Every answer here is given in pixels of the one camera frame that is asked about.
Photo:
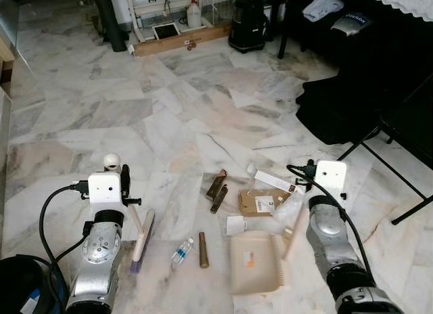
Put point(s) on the black trash bin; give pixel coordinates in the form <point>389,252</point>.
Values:
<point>20,287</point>

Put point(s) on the grey printed pouch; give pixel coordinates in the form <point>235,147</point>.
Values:
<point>352,24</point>

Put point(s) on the black vacuum cleaner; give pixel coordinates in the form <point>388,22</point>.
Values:
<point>248,23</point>

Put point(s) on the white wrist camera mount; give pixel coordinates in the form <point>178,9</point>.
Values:
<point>331,175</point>
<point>105,187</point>

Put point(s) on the clear plastic cup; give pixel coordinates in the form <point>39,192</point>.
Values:
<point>252,170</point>

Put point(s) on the black bag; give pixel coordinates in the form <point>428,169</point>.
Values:
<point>345,104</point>

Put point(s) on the long cardboard box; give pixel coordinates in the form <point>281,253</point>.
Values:
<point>179,43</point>

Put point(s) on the white rack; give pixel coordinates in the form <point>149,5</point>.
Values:
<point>145,9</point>

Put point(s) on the brown cylindrical tube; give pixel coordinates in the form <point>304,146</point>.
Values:
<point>203,250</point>

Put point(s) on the small brown object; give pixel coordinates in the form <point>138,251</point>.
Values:
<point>191,43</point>

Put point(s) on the white plastic jug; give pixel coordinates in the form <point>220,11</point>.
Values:
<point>194,16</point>

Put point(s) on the large dark brown box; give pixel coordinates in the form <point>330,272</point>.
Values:
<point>216,185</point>

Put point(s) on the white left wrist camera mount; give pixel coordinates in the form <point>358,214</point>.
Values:
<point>105,187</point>

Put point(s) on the black folding chair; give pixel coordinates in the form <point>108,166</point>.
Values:
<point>413,124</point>

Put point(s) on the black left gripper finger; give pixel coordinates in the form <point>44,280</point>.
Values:
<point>126,176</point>

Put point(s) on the flat cardboard box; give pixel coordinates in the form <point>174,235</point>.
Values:
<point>257,203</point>

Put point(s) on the white framed tablet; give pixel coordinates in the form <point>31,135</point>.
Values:
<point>166,31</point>

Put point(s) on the black table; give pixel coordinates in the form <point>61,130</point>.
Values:
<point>285,36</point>

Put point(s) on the small white box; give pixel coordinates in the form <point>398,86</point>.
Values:
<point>235,225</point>

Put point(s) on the long white box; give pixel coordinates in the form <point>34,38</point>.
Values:
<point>274,181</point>

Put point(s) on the brown wooden furniture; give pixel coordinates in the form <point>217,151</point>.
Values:
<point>5,57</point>

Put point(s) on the grey folded garment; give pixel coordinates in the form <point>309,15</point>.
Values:
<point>323,6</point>

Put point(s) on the dark green cylinder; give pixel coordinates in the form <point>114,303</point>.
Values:
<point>109,19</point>

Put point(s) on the slim dark brown box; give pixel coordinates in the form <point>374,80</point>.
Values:
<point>218,199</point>

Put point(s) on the beige broom purple bristles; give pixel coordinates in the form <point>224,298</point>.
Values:
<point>143,239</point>

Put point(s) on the clear plastic water bottle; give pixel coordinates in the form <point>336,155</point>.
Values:
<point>181,252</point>

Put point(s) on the small white plug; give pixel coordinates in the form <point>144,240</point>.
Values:
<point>130,49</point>

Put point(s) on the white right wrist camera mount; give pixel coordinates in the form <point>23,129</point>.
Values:
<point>331,175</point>

